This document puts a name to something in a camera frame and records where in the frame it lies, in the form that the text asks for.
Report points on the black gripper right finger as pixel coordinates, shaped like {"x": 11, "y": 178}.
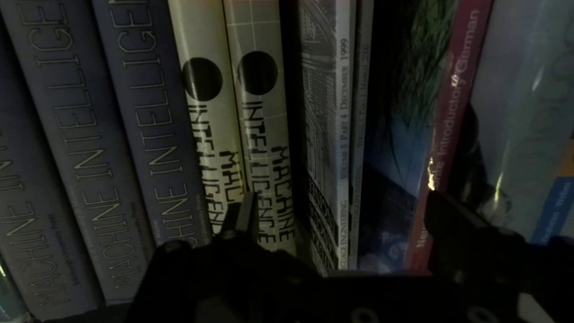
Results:
{"x": 461, "y": 239}

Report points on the red German book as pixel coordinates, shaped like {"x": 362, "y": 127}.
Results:
{"x": 461, "y": 63}

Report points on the thin white book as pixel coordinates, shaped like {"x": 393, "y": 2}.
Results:
{"x": 327, "y": 29}

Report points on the pale blue Biology book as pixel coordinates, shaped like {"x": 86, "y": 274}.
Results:
{"x": 524, "y": 102}

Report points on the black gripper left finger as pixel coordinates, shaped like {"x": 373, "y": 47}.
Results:
{"x": 242, "y": 215}

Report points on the cream machine intelligence book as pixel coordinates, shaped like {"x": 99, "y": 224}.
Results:
{"x": 210, "y": 100}
{"x": 257, "y": 63}

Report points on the thin grey booklet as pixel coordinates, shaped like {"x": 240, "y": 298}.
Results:
{"x": 361, "y": 82}

